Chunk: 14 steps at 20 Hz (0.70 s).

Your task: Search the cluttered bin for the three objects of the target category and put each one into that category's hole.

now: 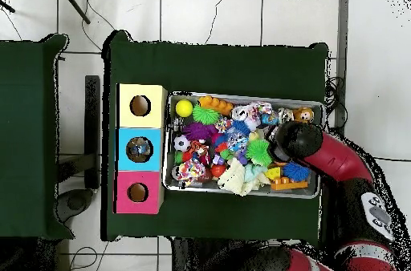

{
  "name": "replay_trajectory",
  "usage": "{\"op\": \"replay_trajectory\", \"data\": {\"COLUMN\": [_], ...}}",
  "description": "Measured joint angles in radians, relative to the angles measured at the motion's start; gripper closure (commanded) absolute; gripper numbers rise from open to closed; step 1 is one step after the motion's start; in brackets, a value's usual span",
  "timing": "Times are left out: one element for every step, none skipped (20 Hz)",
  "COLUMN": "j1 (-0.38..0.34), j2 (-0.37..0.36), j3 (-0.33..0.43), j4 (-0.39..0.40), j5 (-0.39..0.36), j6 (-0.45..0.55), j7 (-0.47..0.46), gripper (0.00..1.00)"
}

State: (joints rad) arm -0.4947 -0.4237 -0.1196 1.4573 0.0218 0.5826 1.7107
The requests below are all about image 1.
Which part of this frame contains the green spiky ball with eyes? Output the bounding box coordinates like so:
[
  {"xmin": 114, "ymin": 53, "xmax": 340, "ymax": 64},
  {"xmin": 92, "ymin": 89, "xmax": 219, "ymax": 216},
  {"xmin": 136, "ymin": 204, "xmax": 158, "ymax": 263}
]
[{"xmin": 245, "ymin": 138, "xmax": 273, "ymax": 168}]

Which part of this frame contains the clear mesh bin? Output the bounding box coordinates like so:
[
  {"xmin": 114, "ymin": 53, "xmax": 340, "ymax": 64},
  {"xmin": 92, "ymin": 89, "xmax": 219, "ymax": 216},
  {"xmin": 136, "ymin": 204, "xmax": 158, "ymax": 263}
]
[{"xmin": 162, "ymin": 91, "xmax": 324, "ymax": 200}]

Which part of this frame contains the wooden box with three holes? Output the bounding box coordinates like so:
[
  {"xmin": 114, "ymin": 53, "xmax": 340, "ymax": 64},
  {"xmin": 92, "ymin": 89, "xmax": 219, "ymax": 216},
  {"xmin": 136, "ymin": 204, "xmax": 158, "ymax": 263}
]
[{"xmin": 114, "ymin": 83, "xmax": 168, "ymax": 215}]

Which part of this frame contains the purple spiky ball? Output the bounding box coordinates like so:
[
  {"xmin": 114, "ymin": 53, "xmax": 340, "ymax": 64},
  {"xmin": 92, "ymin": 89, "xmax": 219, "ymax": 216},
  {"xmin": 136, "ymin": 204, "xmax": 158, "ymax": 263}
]
[{"xmin": 182, "ymin": 122, "xmax": 219, "ymax": 141}]

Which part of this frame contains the small soccer ball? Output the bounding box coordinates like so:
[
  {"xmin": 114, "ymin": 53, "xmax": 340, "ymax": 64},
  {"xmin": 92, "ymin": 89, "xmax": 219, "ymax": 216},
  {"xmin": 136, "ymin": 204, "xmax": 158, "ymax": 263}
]
[{"xmin": 173, "ymin": 134, "xmax": 191, "ymax": 152}]

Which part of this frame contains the orange toy block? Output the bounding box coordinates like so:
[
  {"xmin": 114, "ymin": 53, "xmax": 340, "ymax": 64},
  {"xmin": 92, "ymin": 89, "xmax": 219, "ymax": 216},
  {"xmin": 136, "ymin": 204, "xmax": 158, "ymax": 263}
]
[{"xmin": 197, "ymin": 95, "xmax": 234, "ymax": 116}]

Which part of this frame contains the yellow ball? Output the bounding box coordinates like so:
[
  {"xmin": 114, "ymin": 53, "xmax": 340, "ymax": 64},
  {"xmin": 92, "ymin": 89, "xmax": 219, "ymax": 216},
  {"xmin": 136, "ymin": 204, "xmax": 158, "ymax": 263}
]
[{"xmin": 175, "ymin": 99, "xmax": 194, "ymax": 118}]

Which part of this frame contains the blue spiky ball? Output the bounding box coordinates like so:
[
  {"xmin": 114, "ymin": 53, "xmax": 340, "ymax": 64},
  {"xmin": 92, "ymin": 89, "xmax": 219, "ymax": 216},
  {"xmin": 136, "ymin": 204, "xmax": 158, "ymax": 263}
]
[{"xmin": 230, "ymin": 119, "xmax": 251, "ymax": 136}]

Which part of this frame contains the colourful patterned cloth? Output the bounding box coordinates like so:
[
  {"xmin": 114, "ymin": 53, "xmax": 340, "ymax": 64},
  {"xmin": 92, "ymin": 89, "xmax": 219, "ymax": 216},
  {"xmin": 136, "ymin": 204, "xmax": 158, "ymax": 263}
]
[{"xmin": 173, "ymin": 159, "xmax": 207, "ymax": 188}]

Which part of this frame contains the cream knitted cloth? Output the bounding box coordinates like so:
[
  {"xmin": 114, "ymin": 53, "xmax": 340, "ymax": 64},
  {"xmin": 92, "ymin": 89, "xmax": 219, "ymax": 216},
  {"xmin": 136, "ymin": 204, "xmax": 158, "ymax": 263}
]
[{"xmin": 217, "ymin": 158, "xmax": 272, "ymax": 196}]

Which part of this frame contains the dark green tablecloth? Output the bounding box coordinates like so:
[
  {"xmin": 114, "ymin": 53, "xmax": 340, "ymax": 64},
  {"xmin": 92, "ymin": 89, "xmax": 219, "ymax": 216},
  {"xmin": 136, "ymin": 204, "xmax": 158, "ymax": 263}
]
[
  {"xmin": 0, "ymin": 34, "xmax": 75, "ymax": 241},
  {"xmin": 101, "ymin": 30, "xmax": 329, "ymax": 246}
]

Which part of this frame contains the brown plush monkey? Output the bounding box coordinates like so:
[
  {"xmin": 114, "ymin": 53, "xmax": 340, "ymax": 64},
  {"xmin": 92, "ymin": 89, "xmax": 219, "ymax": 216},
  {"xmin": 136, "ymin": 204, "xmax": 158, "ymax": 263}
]
[{"xmin": 292, "ymin": 106, "xmax": 315, "ymax": 123}]

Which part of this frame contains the black flat panel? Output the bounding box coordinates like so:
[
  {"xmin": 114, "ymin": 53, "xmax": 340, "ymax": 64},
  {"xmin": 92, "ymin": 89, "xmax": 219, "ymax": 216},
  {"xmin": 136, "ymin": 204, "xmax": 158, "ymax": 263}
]
[{"xmin": 83, "ymin": 75, "xmax": 101, "ymax": 190}]

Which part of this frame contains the black tripod leg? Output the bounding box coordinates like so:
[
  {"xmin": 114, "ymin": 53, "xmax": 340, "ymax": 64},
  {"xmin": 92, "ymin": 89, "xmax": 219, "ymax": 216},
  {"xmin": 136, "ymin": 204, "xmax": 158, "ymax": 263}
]
[
  {"xmin": 0, "ymin": 0, "xmax": 16, "ymax": 14},
  {"xmin": 57, "ymin": 0, "xmax": 92, "ymax": 25}
]

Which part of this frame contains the black floor cable with plug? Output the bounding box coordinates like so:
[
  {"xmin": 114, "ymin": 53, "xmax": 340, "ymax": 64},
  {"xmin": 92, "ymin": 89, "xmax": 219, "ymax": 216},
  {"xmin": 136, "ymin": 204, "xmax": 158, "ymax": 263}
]
[{"xmin": 373, "ymin": 156, "xmax": 411, "ymax": 163}]

